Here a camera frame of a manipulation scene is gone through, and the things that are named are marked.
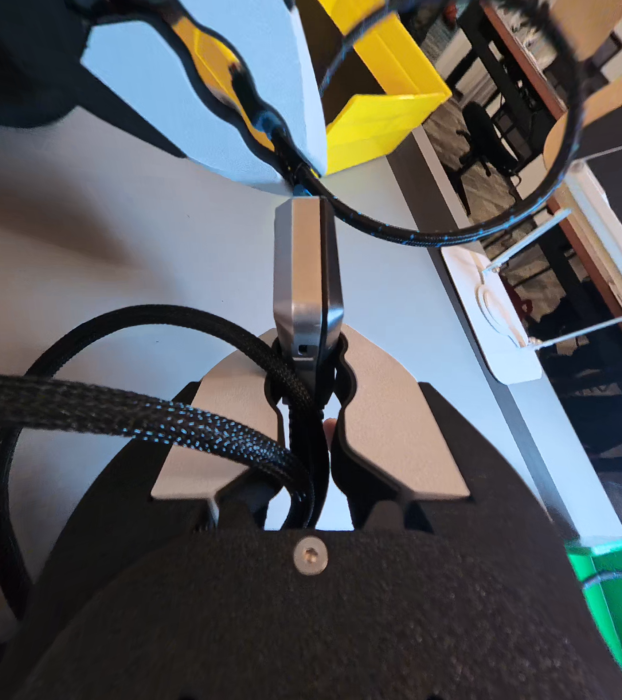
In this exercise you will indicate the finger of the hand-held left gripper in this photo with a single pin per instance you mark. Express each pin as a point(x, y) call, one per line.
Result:
point(141, 82)
point(278, 54)

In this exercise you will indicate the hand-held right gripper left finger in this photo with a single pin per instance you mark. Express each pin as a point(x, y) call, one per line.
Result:
point(234, 394)

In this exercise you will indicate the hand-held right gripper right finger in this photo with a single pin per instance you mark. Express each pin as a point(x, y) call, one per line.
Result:
point(398, 437)

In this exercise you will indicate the yellow plastic bin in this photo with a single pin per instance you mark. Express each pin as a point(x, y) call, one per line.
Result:
point(387, 120)

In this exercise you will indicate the black office chair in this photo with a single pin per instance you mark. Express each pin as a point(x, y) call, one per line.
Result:
point(480, 131)

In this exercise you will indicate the wooden desk black legs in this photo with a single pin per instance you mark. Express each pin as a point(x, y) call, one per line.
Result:
point(524, 61)

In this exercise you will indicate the black and wood panel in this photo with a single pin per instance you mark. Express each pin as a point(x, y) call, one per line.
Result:
point(606, 16)

